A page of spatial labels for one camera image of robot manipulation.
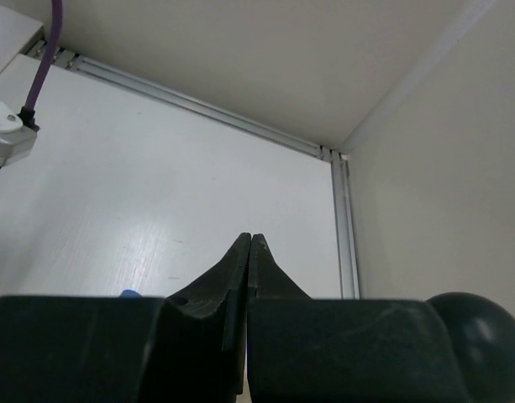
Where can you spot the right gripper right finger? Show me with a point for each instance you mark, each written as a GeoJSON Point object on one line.
{"type": "Point", "coordinates": [302, 349]}

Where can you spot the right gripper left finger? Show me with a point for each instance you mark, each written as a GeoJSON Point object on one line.
{"type": "Point", "coordinates": [187, 347]}

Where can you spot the blue label bottle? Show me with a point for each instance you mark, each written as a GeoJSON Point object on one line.
{"type": "Point", "coordinates": [129, 294]}

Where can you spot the aluminium frame rail back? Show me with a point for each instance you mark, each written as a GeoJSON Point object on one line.
{"type": "Point", "coordinates": [348, 269]}

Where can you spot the aluminium frame rail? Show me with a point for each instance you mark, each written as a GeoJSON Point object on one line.
{"type": "Point", "coordinates": [348, 269]}
{"type": "Point", "coordinates": [88, 67]}

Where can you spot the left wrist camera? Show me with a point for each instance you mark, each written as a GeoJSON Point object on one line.
{"type": "Point", "coordinates": [18, 134]}

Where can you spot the aluminium frame rail left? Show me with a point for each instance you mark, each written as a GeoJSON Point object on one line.
{"type": "Point", "coordinates": [88, 67]}

